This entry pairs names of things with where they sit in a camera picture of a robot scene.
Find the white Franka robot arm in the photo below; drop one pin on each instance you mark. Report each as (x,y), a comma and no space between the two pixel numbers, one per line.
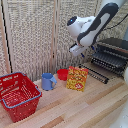
(93,26)

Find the yellow red food box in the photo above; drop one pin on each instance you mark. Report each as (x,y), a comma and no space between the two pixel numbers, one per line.
(77,79)

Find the red plastic shopping basket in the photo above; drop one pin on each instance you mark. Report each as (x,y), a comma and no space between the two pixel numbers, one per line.
(18,96)

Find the woven folding screen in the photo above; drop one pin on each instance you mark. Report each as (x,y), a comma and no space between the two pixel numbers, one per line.
(30,36)

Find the red bowl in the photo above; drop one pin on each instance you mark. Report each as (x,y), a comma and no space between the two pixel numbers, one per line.
(62,74)

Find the black oven door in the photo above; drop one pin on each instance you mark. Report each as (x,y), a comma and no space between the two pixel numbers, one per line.
(95,74)

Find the black toaster oven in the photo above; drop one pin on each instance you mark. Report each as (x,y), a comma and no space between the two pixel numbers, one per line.
(115,46)

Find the blue plastic mug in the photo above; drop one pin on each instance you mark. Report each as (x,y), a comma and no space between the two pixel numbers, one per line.
(48,82)

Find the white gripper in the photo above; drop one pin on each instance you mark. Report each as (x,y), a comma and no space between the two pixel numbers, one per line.
(77,50)

